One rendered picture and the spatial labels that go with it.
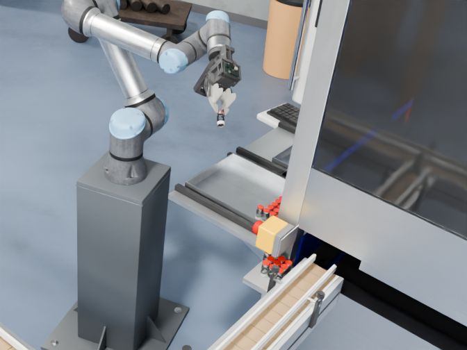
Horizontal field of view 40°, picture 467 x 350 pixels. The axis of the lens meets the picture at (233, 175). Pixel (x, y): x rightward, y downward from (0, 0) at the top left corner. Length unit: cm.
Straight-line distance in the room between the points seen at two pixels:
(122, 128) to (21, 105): 231
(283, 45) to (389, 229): 348
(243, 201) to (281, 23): 302
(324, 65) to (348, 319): 72
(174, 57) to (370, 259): 81
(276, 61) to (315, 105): 348
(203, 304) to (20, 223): 103
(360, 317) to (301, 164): 46
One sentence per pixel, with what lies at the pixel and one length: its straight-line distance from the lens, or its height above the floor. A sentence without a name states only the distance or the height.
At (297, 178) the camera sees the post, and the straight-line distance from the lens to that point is 169.
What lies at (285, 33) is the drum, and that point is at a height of 38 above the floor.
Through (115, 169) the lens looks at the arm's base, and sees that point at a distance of 222.
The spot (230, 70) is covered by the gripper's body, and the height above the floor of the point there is 130.
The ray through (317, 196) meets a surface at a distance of 168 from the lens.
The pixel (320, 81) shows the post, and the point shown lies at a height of 144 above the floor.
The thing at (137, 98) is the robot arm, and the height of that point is 104.
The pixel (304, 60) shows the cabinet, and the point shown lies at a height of 101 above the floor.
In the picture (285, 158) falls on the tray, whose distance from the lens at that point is 231.
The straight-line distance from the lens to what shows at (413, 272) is 166.
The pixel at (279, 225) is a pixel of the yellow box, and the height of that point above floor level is 103.
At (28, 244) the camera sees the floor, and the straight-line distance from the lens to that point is 322.
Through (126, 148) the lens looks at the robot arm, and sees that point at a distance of 217.
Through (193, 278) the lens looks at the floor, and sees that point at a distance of 304.
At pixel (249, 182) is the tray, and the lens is 214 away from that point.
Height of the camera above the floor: 206
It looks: 33 degrees down
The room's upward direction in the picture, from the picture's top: 9 degrees clockwise
